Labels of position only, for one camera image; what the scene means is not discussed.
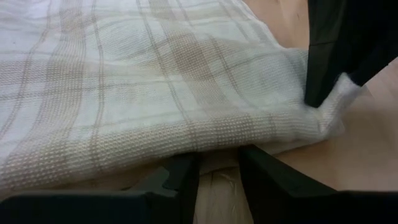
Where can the white towel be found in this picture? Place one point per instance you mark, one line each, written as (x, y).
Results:
(140, 87)

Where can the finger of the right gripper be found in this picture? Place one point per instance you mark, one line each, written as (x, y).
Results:
(323, 46)
(373, 31)

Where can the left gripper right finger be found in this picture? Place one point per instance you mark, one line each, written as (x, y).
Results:
(295, 205)

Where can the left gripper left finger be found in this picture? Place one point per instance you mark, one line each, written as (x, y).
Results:
(93, 208)

